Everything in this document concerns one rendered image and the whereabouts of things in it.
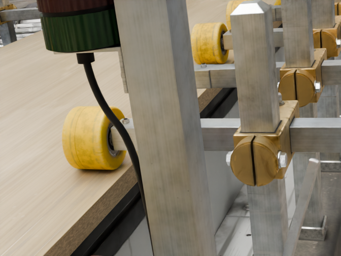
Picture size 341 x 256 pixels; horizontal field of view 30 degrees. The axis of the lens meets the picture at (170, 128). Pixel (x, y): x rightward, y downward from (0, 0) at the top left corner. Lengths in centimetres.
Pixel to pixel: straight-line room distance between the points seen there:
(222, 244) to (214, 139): 46
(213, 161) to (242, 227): 14
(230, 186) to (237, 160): 64
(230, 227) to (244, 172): 56
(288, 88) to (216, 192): 38
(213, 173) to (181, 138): 78
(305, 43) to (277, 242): 30
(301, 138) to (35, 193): 32
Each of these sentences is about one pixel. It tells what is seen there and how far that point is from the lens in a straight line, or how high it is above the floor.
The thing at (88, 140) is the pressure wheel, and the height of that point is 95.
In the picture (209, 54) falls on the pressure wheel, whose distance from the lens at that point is 122.
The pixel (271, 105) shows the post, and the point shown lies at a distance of 66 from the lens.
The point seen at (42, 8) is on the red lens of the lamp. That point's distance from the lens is 42.
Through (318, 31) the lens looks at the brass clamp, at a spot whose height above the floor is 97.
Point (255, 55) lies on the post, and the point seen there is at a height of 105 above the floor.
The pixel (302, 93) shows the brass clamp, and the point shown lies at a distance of 88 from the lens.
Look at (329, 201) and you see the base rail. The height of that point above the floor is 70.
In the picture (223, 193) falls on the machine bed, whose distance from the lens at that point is 125.
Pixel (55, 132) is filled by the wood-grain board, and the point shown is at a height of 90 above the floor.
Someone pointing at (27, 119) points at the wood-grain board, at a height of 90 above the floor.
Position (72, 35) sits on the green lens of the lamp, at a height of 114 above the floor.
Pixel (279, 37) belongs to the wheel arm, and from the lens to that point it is 120.
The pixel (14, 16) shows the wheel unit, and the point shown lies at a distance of 206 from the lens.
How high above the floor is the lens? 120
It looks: 19 degrees down
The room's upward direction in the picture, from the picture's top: 8 degrees counter-clockwise
